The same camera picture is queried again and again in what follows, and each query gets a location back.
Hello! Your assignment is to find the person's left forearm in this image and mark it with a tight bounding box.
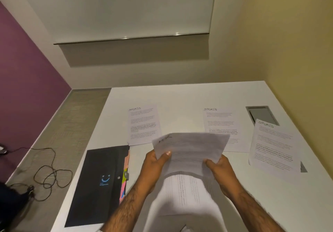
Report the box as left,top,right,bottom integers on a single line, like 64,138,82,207
101,183,151,232

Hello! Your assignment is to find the white wall board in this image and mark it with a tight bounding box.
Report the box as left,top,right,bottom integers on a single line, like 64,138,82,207
15,0,218,45

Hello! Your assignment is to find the grey table cable hatch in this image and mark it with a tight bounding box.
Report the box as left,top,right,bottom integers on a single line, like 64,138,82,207
246,106,308,173

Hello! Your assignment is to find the white text paper sheet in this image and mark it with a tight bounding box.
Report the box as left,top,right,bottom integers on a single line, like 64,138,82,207
248,119,302,174
203,107,251,153
127,105,162,146
152,132,231,178
143,171,228,232

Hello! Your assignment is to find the person's left hand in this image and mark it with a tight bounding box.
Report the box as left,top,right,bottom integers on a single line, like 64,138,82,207
135,150,172,195

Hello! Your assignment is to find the black expanding folder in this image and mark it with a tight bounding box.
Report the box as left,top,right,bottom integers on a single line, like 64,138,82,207
64,145,130,227

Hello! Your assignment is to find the person's right hand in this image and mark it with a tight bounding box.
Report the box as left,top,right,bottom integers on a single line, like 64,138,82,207
203,154,244,198

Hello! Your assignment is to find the black floor cable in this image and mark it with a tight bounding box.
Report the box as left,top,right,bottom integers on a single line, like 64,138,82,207
5,147,73,201

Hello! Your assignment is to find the person's right forearm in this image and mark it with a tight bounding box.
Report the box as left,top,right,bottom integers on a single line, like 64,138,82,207
228,187,285,232

